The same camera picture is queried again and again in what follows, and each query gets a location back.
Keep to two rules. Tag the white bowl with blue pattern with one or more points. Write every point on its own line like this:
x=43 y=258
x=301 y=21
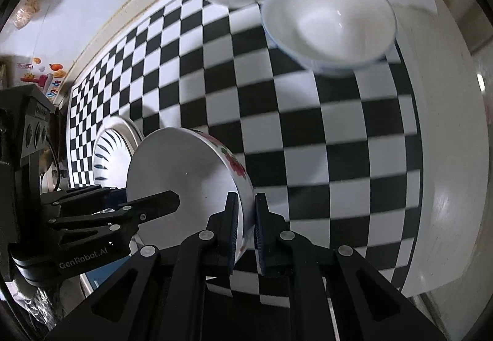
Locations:
x=327 y=21

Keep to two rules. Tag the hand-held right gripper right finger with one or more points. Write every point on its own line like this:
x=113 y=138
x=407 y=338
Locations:
x=262 y=237

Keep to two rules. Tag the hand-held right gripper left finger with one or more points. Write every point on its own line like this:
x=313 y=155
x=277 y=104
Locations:
x=233 y=233

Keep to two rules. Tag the blue striped white plate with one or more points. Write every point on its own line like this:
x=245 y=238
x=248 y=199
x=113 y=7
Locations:
x=111 y=160

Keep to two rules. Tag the black white checkered cloth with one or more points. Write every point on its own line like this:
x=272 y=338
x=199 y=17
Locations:
x=308 y=133

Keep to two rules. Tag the floral white plate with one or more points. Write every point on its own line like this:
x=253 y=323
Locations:
x=185 y=179

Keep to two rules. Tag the colourful sticker box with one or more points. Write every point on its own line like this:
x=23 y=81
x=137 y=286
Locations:
x=46 y=75

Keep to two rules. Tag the large white plate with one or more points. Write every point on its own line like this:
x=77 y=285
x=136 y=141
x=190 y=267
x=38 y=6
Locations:
x=127 y=126

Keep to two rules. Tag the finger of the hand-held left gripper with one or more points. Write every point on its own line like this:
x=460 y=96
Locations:
x=154 y=202
x=84 y=194

